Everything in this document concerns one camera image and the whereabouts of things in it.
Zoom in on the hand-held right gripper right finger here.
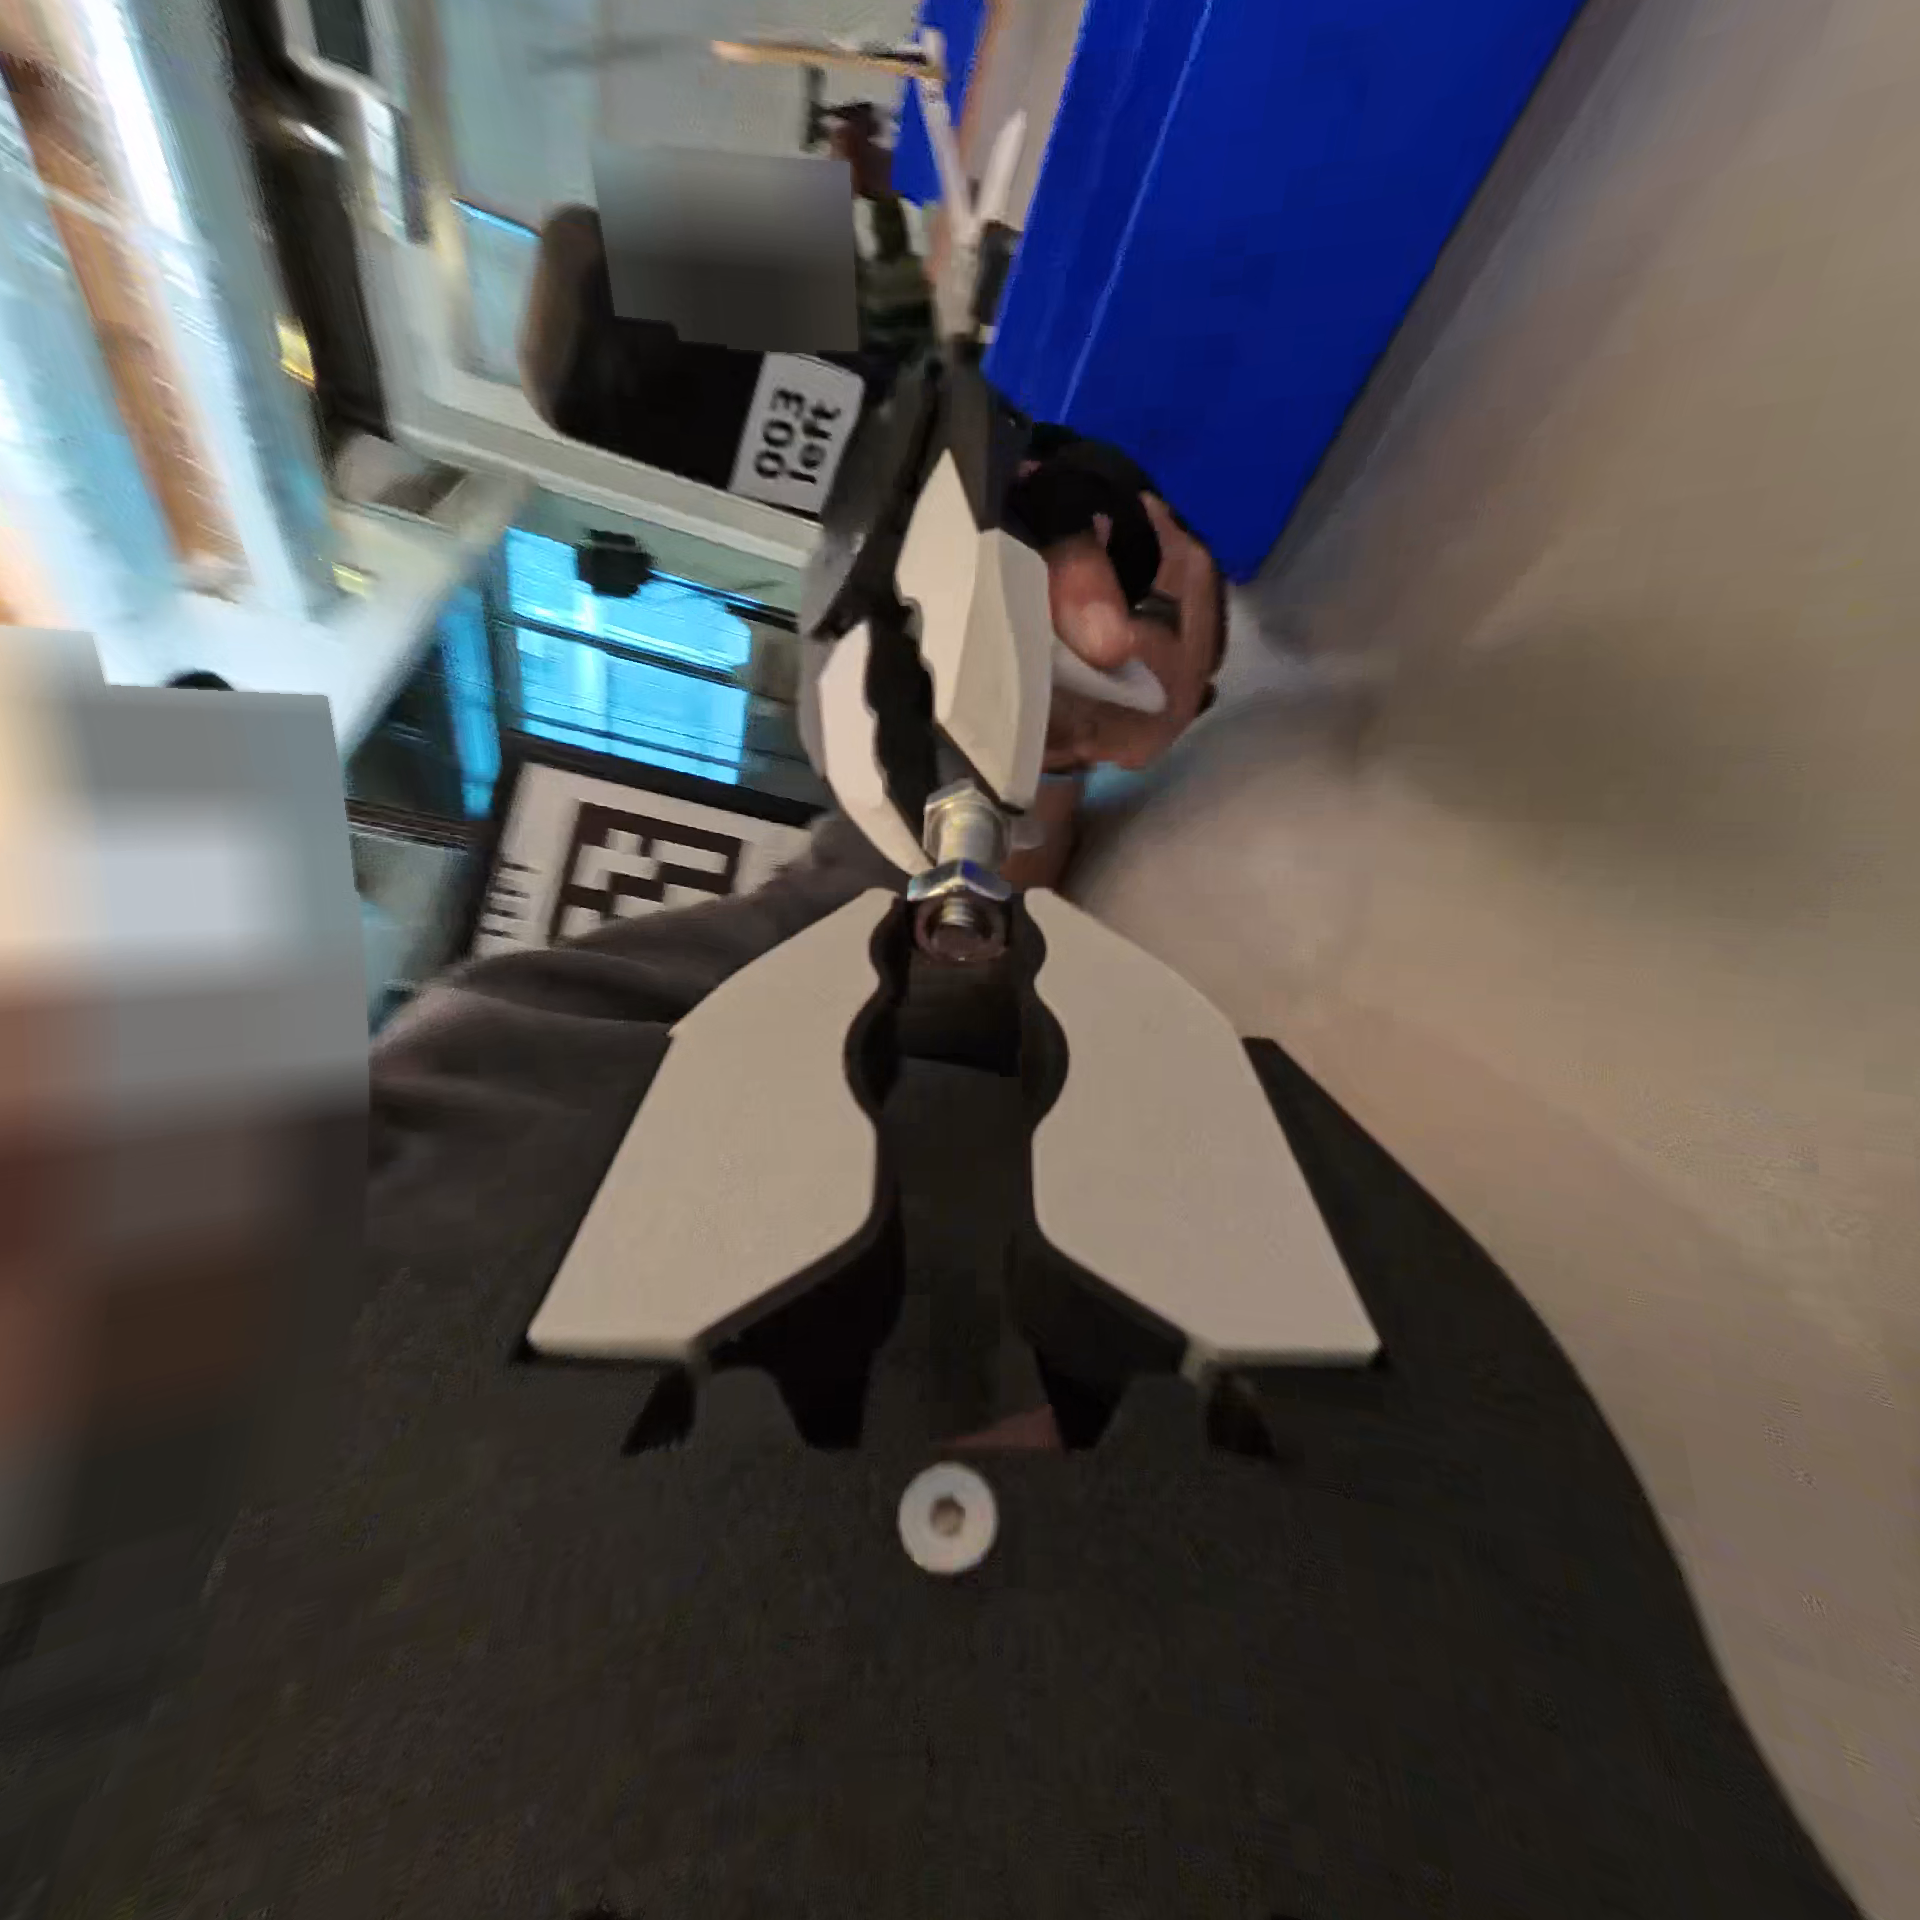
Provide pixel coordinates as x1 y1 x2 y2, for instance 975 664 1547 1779
967 888 1383 1416

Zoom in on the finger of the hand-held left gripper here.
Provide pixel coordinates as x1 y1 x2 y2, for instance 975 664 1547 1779
896 451 1060 811
813 615 944 879

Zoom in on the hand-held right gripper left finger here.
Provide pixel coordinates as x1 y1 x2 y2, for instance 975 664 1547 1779
526 888 955 1416

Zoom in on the silver bolt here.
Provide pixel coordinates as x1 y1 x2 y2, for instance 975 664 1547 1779
921 781 1009 877

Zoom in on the silver hex nut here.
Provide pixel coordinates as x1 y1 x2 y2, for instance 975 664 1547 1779
908 864 1024 965

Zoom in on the blue plastic bin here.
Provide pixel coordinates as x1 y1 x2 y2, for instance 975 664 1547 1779
982 0 1595 589

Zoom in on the grey desk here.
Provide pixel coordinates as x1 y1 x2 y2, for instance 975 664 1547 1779
1052 0 1920 1920

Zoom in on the person's left hand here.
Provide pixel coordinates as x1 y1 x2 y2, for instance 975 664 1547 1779
1040 511 1233 791

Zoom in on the black white marker board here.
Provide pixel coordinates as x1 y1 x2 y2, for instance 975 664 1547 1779
475 751 832 959

